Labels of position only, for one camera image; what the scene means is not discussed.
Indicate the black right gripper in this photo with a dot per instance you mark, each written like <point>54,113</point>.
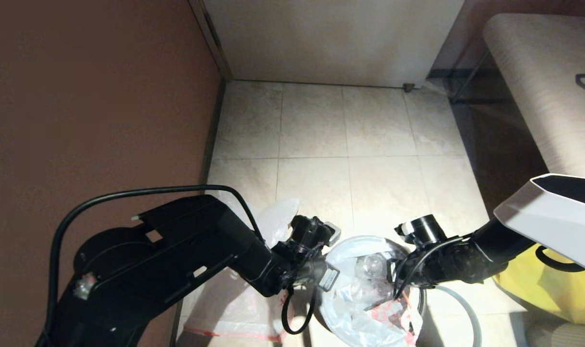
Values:
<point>446,265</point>

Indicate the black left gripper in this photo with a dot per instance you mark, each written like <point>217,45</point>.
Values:
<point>299,262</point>

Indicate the white red-printed trash bag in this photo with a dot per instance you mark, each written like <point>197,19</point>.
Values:
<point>360,313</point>

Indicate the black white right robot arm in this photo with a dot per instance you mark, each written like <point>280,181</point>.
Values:
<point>552,217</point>

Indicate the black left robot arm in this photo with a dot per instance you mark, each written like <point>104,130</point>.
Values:
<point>167,270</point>

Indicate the black round trash bin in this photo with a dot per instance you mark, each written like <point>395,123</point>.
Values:
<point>420,303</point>

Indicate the white plastic bag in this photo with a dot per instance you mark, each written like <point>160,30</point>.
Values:
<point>278,217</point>

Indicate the yellow plastic bag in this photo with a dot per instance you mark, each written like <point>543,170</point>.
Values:
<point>538,294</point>

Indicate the clear plastic bottle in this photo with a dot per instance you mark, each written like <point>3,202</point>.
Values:
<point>372,264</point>

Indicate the cream ribbed cylinder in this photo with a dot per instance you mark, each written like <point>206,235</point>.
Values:
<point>562,336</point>

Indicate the dark baseboard strip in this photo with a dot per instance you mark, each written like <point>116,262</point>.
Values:
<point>212,135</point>

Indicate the small metal door stopper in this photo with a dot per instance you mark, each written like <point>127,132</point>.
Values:
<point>408,88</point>

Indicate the thin metal table leg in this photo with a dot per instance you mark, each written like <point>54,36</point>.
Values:
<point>468,77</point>

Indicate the beige woodgrain table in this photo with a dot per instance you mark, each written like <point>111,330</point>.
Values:
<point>552,96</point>

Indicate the white door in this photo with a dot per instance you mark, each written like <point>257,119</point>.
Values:
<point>331,43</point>

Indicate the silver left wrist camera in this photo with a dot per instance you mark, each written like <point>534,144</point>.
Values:
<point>331,278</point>

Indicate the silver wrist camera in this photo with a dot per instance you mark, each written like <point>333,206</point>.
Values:
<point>392,272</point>
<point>331,278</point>

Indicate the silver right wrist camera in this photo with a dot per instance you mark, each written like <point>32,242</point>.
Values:
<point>392,272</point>

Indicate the grey door frame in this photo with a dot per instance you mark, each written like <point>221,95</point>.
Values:
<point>212,38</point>

